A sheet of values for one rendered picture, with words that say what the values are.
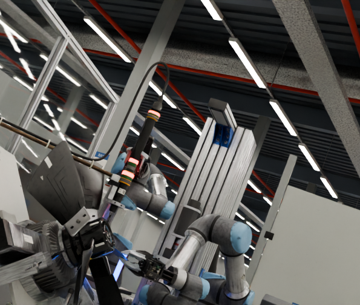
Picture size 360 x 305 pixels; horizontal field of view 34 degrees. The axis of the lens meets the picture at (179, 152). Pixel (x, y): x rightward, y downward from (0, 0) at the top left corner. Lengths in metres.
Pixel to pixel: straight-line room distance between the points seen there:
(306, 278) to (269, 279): 0.22
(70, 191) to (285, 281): 2.15
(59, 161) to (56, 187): 0.08
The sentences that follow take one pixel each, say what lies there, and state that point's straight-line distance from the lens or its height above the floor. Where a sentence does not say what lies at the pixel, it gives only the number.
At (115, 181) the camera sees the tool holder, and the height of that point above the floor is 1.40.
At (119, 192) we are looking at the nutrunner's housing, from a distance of 2.07.
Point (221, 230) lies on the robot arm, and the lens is 2.39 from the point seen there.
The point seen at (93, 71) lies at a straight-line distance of 3.22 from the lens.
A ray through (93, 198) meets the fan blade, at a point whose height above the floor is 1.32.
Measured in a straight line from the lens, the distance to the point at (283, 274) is 3.76.
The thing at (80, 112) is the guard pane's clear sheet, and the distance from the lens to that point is 3.26.
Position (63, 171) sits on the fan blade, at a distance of 1.84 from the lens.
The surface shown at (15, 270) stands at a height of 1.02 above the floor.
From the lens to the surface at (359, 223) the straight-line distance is 3.83.
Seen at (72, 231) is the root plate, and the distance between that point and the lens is 1.93.
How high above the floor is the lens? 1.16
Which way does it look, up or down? 12 degrees up
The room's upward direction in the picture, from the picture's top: 23 degrees clockwise
